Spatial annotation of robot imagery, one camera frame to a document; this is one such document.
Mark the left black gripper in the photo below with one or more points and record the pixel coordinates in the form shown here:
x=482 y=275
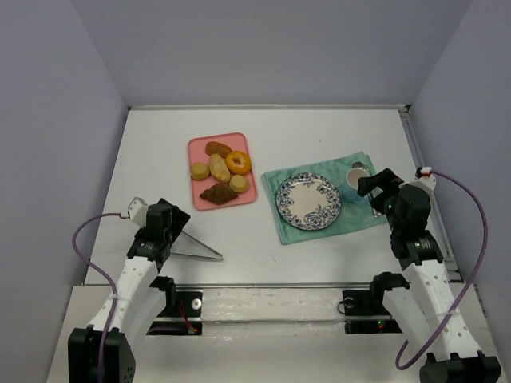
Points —
x=178 y=223

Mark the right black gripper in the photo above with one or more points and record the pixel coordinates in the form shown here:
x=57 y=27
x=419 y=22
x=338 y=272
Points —
x=380 y=183

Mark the round yellow bun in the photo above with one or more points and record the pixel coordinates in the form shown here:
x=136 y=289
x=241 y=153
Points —
x=199 y=171
x=239 y=183

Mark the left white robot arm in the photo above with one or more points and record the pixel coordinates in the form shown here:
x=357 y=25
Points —
x=104 y=350

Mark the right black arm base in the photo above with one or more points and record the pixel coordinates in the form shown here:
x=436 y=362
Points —
x=364 y=310

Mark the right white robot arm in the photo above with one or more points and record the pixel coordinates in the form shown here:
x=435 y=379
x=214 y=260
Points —
x=419 y=298

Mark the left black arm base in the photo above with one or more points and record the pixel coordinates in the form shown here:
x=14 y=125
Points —
x=181 y=315

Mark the long tan bread roll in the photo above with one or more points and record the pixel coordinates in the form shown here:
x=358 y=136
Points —
x=218 y=169

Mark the dark brown oval bread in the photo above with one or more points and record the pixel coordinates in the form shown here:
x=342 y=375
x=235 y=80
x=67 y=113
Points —
x=214 y=147

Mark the light blue mug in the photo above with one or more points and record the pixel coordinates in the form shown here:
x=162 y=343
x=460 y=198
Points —
x=349 y=190

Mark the teal green cloth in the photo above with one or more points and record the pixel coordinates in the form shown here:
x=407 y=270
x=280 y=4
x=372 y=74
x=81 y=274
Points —
x=352 y=217

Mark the brown chocolate croissant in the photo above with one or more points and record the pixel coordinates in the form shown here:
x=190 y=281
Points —
x=219 y=194

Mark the blue floral ceramic plate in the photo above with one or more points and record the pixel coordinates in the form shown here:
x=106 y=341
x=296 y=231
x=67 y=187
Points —
x=308 y=201

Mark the orange glazed donut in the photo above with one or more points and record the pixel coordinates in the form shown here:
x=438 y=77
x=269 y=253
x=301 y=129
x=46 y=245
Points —
x=238 y=163

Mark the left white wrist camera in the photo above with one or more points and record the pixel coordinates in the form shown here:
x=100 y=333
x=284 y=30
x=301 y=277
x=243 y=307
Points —
x=137 y=211

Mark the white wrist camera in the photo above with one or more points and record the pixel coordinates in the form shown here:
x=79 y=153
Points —
x=425 y=180
x=137 y=211

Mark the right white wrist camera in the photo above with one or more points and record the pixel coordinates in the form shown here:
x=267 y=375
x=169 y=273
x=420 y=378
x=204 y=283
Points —
x=425 y=180

